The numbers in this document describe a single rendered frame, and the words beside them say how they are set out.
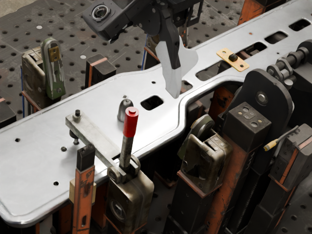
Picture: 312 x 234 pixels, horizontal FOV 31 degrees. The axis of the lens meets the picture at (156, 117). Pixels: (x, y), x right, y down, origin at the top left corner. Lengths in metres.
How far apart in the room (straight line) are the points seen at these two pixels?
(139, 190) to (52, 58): 0.35
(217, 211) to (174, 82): 0.54
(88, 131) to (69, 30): 0.87
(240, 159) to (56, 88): 0.42
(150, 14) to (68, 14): 1.21
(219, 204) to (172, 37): 0.57
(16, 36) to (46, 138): 0.77
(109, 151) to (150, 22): 0.33
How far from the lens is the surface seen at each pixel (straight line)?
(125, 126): 0.90
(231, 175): 1.15
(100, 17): 0.70
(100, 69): 1.29
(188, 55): 0.79
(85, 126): 1.04
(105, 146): 1.01
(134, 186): 0.99
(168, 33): 0.74
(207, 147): 1.05
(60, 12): 1.95
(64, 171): 1.07
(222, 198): 1.21
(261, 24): 1.52
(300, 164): 1.12
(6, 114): 1.19
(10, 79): 1.69
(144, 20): 0.76
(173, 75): 0.76
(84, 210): 0.96
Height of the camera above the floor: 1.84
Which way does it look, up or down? 45 degrees down
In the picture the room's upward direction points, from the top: 11 degrees clockwise
